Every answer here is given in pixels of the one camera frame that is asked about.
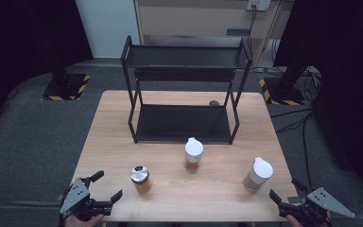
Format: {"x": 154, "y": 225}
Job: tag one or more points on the white-lid beige spice jar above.
{"x": 260, "y": 173}

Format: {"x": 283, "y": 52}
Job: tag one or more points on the white wall socket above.
{"x": 259, "y": 4}

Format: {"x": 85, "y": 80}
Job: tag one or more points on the dark curtain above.
{"x": 19, "y": 41}
{"x": 349, "y": 78}

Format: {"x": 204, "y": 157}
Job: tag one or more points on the silver-lid orange spice jar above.
{"x": 140, "y": 176}

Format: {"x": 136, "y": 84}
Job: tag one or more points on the black stand base striped edge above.
{"x": 72, "y": 86}
{"x": 288, "y": 96}

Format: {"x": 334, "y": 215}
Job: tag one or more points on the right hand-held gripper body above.
{"x": 323, "y": 201}

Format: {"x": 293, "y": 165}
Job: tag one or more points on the black metal shelf rack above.
{"x": 186, "y": 56}

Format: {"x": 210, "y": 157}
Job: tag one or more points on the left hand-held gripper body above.
{"x": 75, "y": 195}

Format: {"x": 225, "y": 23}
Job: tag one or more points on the person's left hand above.
{"x": 82, "y": 223}

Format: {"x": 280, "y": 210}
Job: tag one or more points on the beige wooden cabinet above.
{"x": 186, "y": 19}

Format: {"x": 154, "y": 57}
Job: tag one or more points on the person's right hand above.
{"x": 294, "y": 222}

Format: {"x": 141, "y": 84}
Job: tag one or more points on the white-lid brown spice jar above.
{"x": 193, "y": 151}

